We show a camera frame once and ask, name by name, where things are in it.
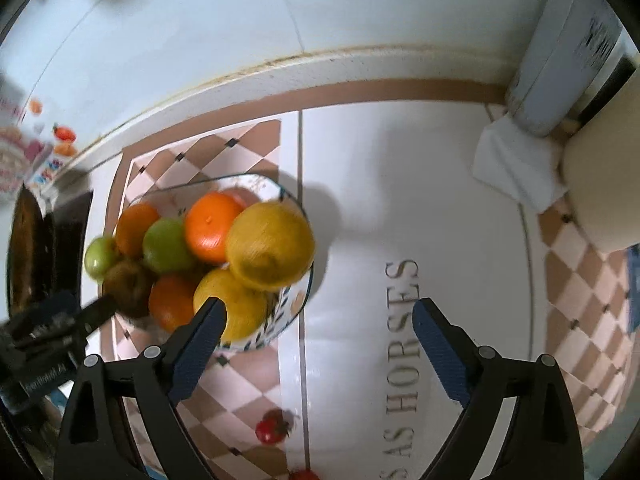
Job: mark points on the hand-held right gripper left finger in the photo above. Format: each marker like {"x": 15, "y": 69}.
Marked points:
{"x": 197, "y": 350}

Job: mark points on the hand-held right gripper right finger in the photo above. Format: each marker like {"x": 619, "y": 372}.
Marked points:
{"x": 442, "y": 355}

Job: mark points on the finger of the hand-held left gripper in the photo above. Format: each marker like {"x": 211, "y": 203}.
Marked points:
{"x": 97, "y": 312}
{"x": 50, "y": 307}

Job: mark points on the dark red apple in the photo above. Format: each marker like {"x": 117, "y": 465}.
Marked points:
{"x": 127, "y": 287}

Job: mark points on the orange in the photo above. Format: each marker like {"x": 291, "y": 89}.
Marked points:
{"x": 212, "y": 227}
{"x": 172, "y": 302}

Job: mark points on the green apple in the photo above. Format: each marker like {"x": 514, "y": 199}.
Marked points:
{"x": 167, "y": 246}
{"x": 101, "y": 259}

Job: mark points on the yellow citrus fruit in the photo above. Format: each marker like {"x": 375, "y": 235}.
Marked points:
{"x": 270, "y": 245}
{"x": 245, "y": 305}

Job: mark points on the dark orange tangerine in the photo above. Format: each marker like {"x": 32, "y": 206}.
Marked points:
{"x": 134, "y": 227}

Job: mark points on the floral oval plate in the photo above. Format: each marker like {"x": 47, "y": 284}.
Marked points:
{"x": 160, "y": 199}

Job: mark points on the black frying pan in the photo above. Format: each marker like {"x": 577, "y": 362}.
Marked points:
{"x": 27, "y": 250}

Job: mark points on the black gas stove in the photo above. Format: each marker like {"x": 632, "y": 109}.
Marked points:
{"x": 72, "y": 230}

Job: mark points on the red cherry tomato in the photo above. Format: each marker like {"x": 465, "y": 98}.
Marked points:
{"x": 271, "y": 427}
{"x": 304, "y": 475}

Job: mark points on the checkered printed table mat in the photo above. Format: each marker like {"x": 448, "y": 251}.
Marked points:
{"x": 360, "y": 185}

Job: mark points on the white folded tissue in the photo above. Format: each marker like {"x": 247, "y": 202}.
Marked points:
{"x": 515, "y": 165}

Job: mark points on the cream utensil holder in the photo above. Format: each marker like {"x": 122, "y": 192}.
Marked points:
{"x": 600, "y": 185}

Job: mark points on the grey spray can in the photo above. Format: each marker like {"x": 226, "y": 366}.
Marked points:
{"x": 555, "y": 70}

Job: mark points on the colourful fruit wall sticker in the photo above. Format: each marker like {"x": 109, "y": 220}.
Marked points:
{"x": 20, "y": 160}

